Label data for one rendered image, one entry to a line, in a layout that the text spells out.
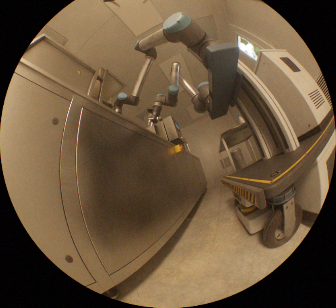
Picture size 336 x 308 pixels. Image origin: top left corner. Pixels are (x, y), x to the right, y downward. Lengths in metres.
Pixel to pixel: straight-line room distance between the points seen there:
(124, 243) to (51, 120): 0.45
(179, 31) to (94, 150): 0.63
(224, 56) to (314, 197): 0.65
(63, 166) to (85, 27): 2.27
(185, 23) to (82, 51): 2.15
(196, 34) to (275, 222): 0.83
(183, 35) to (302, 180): 0.79
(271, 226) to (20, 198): 0.66
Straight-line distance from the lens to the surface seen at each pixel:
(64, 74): 0.85
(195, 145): 5.07
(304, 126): 0.70
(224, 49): 0.55
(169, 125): 1.70
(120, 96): 1.11
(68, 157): 0.36
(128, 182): 0.47
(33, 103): 0.41
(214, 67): 0.57
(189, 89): 1.24
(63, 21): 2.57
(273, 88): 0.77
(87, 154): 0.39
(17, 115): 0.39
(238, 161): 2.80
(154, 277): 0.59
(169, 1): 2.38
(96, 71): 1.03
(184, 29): 0.61
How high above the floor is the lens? 0.42
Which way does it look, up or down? 22 degrees up
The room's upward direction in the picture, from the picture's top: 17 degrees counter-clockwise
